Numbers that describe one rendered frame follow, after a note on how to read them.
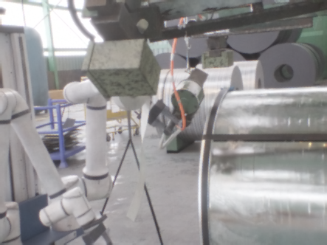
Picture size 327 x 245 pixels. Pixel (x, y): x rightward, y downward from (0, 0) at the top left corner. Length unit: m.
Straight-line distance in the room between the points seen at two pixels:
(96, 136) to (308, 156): 1.24
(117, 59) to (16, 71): 1.43
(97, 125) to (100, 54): 1.29
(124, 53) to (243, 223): 1.06
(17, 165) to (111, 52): 1.52
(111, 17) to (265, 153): 1.04
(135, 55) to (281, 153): 0.98
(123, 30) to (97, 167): 1.49
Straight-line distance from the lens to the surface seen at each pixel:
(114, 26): 1.67
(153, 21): 1.88
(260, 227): 2.34
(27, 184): 3.09
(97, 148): 2.99
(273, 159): 2.33
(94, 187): 3.08
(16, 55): 2.99
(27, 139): 2.56
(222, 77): 7.85
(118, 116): 9.85
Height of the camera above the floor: 1.58
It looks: 8 degrees down
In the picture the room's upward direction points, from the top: 4 degrees counter-clockwise
